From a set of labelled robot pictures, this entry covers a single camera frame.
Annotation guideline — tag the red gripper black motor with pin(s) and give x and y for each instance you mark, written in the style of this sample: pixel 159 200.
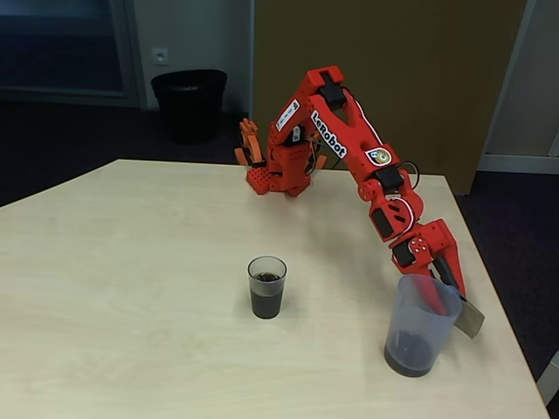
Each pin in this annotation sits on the red gripper black motor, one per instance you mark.
pixel 438 239

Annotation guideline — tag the translucent blue measuring jug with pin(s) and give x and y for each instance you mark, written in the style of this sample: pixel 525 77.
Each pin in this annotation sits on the translucent blue measuring jug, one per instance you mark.
pixel 410 331

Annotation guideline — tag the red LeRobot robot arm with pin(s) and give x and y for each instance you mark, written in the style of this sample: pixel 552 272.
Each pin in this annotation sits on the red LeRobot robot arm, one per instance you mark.
pixel 349 139

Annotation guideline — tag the clear plastic cup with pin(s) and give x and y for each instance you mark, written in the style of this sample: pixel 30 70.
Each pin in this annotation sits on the clear plastic cup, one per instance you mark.
pixel 266 301

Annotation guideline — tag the light grey furniture corner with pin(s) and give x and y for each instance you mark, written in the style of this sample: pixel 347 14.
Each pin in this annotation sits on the light grey furniture corner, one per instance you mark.
pixel 551 384

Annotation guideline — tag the orange table clamp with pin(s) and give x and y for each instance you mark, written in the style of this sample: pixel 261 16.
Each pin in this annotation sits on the orange table clamp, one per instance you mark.
pixel 251 144
pixel 320 160

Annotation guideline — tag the black waste bin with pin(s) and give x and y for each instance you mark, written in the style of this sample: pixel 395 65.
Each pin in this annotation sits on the black waste bin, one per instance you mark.
pixel 190 109

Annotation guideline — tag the dark glass window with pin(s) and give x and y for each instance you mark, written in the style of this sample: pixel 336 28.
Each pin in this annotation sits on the dark glass window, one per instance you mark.
pixel 65 52

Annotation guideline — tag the white wall socket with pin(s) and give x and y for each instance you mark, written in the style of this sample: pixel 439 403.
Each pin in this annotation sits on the white wall socket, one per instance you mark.
pixel 160 56

